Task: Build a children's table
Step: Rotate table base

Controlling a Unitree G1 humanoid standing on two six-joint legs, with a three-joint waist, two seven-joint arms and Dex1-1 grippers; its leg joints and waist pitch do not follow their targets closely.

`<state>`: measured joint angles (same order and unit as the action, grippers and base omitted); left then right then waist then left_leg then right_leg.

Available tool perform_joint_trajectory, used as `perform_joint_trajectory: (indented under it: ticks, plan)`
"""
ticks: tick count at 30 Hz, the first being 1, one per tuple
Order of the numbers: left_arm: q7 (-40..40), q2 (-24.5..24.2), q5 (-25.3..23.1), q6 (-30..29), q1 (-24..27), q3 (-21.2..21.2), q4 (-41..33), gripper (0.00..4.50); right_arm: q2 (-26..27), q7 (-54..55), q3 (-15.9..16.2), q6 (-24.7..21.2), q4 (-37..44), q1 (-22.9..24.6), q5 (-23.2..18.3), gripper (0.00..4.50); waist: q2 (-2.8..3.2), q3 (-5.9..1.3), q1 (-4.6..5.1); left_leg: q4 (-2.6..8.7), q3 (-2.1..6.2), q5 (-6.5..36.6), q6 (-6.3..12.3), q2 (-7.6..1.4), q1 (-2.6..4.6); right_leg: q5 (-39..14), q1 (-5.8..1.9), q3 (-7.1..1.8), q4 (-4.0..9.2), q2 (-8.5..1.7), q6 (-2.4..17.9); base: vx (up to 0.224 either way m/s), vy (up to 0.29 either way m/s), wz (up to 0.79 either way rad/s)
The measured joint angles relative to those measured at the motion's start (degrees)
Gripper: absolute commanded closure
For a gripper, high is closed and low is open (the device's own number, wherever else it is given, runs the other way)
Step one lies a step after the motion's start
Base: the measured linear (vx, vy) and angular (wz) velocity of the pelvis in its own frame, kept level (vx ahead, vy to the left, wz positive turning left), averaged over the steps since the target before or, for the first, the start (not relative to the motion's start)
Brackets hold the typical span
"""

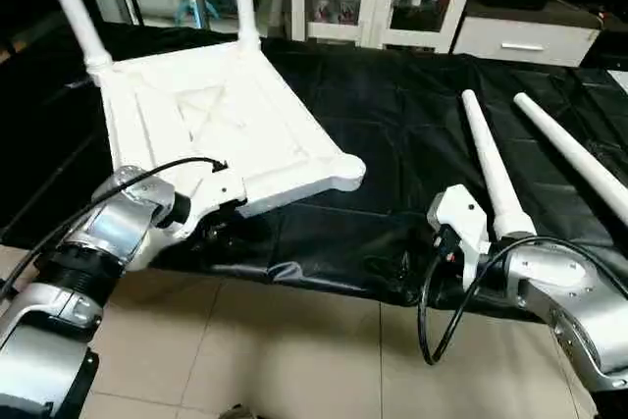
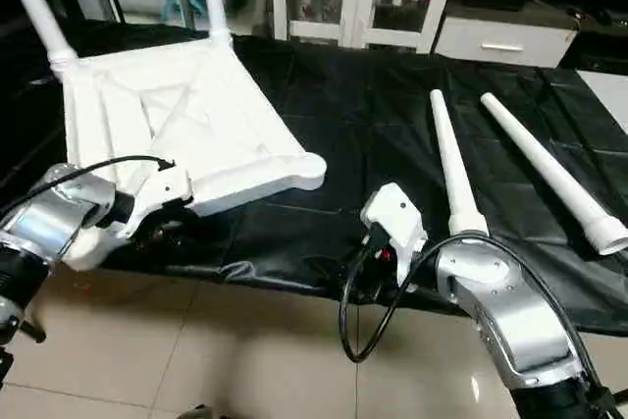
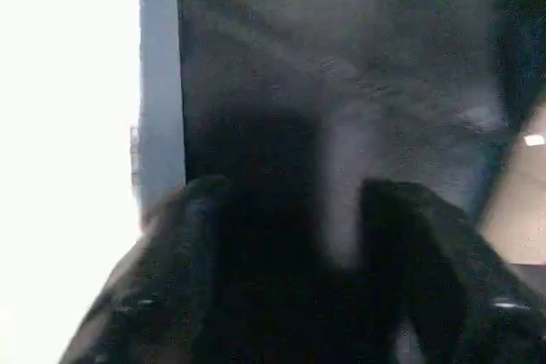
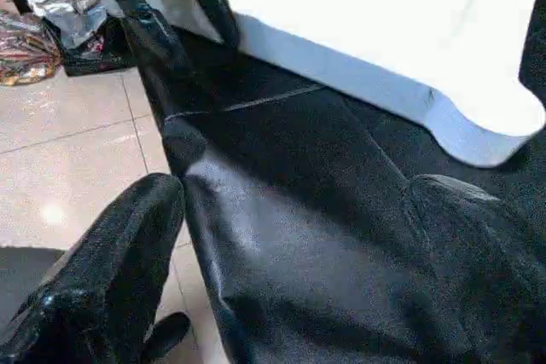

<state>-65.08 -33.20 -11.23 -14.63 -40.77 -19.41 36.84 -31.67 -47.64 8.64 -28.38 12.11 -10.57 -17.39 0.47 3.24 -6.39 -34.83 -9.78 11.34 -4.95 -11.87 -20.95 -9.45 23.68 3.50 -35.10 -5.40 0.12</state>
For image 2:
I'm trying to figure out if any black mat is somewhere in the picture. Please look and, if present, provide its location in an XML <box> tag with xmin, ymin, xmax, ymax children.
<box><xmin>0</xmin><ymin>17</ymin><xmax>628</xmax><ymax>337</ymax></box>

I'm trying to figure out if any white drawer unit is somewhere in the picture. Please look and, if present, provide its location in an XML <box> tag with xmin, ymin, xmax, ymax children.
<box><xmin>432</xmin><ymin>15</ymin><xmax>578</xmax><ymax>70</ymax></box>

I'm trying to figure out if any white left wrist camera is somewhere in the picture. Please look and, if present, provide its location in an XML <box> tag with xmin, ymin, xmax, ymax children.
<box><xmin>123</xmin><ymin>166</ymin><xmax>194</xmax><ymax>238</ymax></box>

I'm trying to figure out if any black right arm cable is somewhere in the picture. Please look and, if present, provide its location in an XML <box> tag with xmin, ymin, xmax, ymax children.
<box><xmin>338</xmin><ymin>231</ymin><xmax>590</xmax><ymax>381</ymax></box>

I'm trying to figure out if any light blue stand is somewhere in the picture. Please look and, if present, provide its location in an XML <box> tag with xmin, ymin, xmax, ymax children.
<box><xmin>162</xmin><ymin>0</ymin><xmax>209</xmax><ymax>26</ymax></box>

